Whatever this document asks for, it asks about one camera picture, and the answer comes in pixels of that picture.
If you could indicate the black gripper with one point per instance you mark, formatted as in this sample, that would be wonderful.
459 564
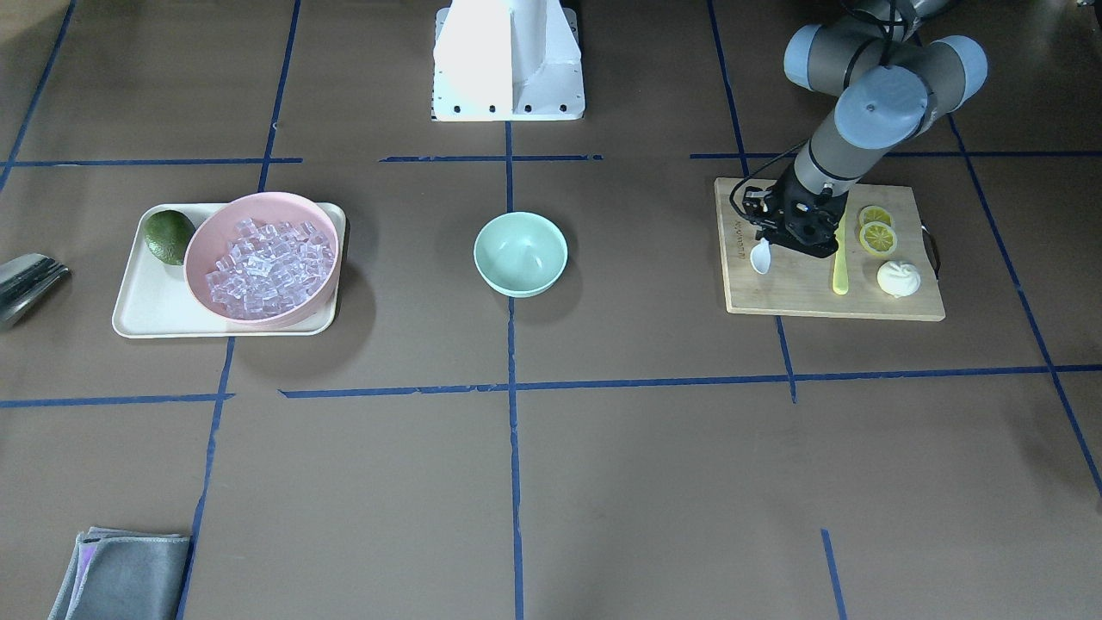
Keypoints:
779 211

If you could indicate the white plastic spoon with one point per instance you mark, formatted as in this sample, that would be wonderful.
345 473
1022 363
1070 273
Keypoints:
760 257

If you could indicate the metal ice scoop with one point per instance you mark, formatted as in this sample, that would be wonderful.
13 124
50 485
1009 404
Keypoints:
25 281

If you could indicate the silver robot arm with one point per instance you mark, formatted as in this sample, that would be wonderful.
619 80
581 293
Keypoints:
888 91

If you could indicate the mint green bowl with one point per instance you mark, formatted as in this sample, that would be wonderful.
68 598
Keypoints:
520 254

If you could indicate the pink bowl of ice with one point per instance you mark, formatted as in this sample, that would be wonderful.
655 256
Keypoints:
265 261

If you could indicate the lemon slice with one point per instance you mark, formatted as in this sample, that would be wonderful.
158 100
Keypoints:
875 214
878 238

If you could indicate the yellow plastic knife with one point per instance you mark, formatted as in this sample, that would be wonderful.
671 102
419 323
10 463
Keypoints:
840 271

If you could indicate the bamboo cutting board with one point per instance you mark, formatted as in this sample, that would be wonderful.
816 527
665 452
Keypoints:
798 284

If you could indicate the green lime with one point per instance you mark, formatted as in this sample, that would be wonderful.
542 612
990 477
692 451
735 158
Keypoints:
167 235

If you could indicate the beige serving tray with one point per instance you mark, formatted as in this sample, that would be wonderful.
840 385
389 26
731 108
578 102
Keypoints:
160 300

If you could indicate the folded grey cloth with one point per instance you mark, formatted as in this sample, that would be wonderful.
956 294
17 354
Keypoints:
121 574

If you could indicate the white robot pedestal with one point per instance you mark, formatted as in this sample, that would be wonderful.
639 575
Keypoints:
497 61

